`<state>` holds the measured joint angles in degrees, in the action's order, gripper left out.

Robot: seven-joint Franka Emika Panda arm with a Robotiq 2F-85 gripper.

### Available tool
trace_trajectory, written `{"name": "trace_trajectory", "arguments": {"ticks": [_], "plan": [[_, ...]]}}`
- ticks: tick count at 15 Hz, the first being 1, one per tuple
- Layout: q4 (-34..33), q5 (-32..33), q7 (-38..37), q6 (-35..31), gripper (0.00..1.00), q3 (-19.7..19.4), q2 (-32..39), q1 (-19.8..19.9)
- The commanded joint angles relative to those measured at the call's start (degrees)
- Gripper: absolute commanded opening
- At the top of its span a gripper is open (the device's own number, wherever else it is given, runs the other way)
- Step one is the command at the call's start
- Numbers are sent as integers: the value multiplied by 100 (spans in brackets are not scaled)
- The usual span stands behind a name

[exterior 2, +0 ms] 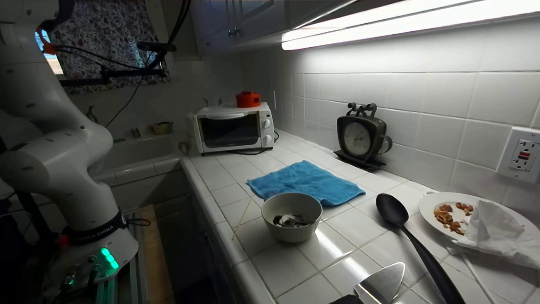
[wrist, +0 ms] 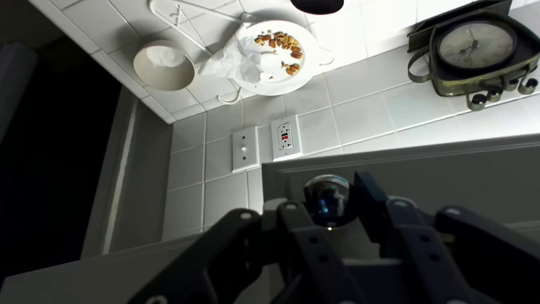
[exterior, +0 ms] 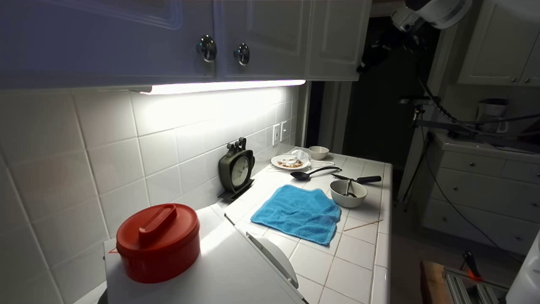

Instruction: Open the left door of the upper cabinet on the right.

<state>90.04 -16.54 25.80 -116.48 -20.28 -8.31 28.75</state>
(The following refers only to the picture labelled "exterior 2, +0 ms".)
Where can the black retro clock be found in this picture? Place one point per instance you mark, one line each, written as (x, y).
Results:
(360, 137)

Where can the white plate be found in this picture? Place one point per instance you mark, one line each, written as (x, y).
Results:
(432, 206)

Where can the metal spatula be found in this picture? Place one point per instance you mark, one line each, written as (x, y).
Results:
(385, 281)

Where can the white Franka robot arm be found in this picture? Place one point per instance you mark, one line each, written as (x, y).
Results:
(56, 162)

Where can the blue cloth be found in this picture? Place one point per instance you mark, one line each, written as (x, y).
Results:
(306, 181)

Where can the red pot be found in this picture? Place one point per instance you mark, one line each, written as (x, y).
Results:
(248, 100)

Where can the dark food scraps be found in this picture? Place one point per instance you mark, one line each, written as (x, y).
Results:
(291, 221)

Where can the under-cabinet light strip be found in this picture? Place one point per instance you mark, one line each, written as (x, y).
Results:
(405, 22)

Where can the white toaster oven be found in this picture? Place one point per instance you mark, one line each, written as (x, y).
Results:
(233, 130)

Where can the white crumpled napkin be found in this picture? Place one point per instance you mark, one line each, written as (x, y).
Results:
(500, 230)

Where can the floral patterned curtain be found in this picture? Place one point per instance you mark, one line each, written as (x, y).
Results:
(112, 27)

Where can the white wall power outlet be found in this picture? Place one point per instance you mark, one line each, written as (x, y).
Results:
(520, 156)

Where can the black ladle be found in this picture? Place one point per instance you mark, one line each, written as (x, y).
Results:
(394, 213)

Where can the grey corner upper cabinet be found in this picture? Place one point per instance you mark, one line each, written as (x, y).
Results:
(242, 22)

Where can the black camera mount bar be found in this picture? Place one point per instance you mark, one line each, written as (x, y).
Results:
(129, 73)

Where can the white ceramic bowl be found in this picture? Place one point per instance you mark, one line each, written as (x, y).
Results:
(292, 232)

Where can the white kitchen sink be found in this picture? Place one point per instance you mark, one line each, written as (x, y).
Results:
(140, 149)

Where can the yellow sponge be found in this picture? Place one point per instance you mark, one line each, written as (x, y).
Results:
(161, 129)

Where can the bright tablet screen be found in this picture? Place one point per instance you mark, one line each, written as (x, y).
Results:
(51, 56)

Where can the brown food pieces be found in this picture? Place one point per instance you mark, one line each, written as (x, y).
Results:
(448, 218)

